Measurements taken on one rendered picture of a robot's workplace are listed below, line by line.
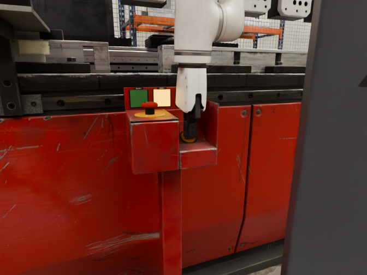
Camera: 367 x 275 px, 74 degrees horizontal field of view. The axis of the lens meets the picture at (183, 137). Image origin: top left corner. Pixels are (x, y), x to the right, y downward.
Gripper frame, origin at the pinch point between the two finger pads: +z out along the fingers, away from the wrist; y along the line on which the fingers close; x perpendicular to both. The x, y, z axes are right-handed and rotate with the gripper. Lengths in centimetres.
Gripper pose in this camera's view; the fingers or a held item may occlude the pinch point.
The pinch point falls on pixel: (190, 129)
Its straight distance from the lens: 60.8
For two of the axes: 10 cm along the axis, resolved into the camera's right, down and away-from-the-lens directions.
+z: -0.2, 9.4, 3.3
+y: 2.8, 3.2, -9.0
